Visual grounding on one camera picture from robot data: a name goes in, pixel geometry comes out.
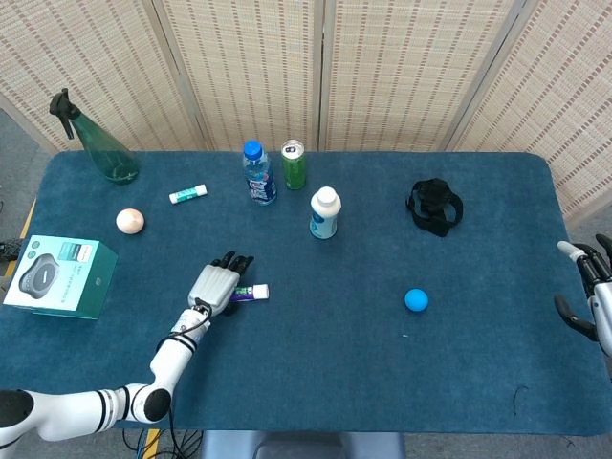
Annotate black strap bundle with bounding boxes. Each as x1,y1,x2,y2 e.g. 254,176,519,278
404,177,465,239

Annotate blue ball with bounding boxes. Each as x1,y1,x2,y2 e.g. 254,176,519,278
404,287,429,314

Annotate teal product box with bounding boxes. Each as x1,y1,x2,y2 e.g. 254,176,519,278
2,234,119,320

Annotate green white glue stick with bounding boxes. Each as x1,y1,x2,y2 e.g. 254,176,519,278
168,184,208,205

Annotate green spray bottle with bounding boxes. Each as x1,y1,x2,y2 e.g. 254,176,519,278
49,88,141,185

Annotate green drink can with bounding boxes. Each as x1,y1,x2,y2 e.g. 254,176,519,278
280,139,308,191

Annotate pale pink egg ball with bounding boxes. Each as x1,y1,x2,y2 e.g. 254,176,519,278
115,208,145,236

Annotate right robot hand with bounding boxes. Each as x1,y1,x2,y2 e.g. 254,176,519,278
553,232,612,358

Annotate white yogurt drink bottle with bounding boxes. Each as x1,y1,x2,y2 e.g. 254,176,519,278
308,186,343,241

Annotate bamboo folding screen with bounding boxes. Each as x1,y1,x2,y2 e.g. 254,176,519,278
0,0,612,226

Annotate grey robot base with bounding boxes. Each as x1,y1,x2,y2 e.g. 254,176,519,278
199,429,406,459

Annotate floor cables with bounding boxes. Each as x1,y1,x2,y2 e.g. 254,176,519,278
121,427,205,459

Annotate purple toothpaste tube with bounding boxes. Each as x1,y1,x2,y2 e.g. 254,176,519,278
229,283,271,305

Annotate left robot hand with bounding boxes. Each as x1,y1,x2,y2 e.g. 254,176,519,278
186,250,255,317

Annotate clear water bottle blue cap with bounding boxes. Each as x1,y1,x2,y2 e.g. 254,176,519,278
242,139,278,207

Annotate blue table mat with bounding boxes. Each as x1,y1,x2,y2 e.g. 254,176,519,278
0,151,612,437

